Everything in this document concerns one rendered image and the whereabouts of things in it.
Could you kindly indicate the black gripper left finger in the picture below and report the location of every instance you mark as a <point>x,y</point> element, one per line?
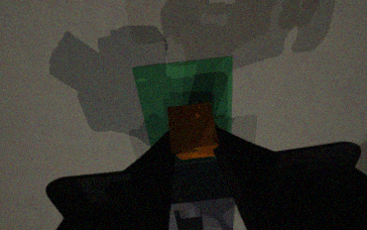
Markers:
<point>145,187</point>

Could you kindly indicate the orange l-shaped part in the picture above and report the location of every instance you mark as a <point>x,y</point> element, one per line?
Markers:
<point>192,131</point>

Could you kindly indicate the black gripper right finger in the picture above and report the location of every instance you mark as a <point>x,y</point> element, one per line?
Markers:
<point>255,175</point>

